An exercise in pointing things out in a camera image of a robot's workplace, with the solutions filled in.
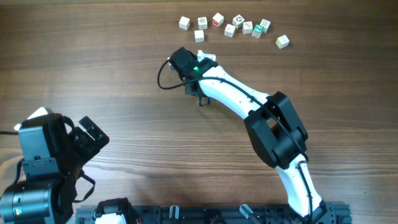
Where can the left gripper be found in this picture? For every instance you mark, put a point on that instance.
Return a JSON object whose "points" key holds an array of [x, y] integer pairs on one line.
{"points": [[88, 147]]}

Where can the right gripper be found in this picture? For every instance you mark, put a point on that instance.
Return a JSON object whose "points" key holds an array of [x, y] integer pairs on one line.
{"points": [[188, 92]]}

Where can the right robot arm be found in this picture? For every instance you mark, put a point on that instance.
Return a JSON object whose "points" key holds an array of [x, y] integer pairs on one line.
{"points": [[274, 128]]}

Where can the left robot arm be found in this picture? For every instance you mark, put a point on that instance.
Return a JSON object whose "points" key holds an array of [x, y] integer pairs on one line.
{"points": [[40, 201]]}

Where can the plain wooden block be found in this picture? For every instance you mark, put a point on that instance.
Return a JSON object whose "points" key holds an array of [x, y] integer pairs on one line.
{"points": [[199, 36]]}

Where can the wooden block far left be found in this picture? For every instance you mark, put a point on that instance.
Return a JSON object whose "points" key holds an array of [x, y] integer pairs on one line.
{"points": [[184, 23]]}

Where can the wooden block orange picture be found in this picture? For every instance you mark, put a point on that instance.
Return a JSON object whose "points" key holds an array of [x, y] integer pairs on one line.
{"points": [[202, 23]]}

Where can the wooden block red letter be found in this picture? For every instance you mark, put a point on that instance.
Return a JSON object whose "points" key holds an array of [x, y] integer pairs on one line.
{"points": [[217, 19]]}

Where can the wooden block faint drawing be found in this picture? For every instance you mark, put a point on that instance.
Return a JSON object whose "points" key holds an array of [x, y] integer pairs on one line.
{"points": [[229, 30]]}

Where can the wooden block dark picture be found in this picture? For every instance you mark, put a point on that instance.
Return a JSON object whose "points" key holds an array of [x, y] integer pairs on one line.
{"points": [[238, 21]]}

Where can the wooden block sketch top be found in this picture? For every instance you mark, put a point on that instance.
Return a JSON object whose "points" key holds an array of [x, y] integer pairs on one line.
{"points": [[247, 27]]}

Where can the wooden block green letter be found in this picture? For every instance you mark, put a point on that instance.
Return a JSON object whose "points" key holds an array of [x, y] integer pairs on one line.
{"points": [[257, 31]]}

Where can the wooden block grid pattern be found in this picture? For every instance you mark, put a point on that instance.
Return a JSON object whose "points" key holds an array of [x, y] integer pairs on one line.
{"points": [[265, 24]]}

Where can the wooden block yellow side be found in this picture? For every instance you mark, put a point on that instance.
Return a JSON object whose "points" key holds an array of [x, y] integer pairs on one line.
{"points": [[282, 41]]}

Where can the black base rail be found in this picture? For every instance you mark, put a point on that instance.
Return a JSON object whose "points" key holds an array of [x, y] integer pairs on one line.
{"points": [[120, 210]]}

